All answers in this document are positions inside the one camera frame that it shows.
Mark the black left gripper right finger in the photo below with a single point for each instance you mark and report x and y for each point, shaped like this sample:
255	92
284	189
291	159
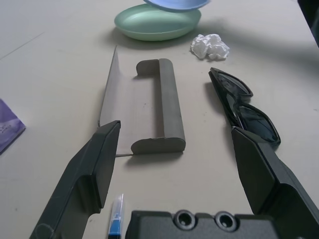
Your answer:
256	169

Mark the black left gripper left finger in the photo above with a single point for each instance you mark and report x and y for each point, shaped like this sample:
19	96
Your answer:
82	174

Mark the black sunglasses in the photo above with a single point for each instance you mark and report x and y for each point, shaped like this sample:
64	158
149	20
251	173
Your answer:
249	117

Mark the black pen blue cap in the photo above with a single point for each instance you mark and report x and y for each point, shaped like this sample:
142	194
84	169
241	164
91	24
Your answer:
115	224

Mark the grey glasses case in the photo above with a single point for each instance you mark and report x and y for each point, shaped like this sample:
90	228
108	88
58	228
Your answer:
169	99

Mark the white tissue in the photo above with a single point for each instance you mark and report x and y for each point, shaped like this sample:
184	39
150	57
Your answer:
211	47

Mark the purple tissue box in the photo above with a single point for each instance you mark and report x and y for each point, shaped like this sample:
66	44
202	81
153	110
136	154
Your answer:
10	124

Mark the green plate under blue plate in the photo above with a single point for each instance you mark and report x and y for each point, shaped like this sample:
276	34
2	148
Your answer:
149	25

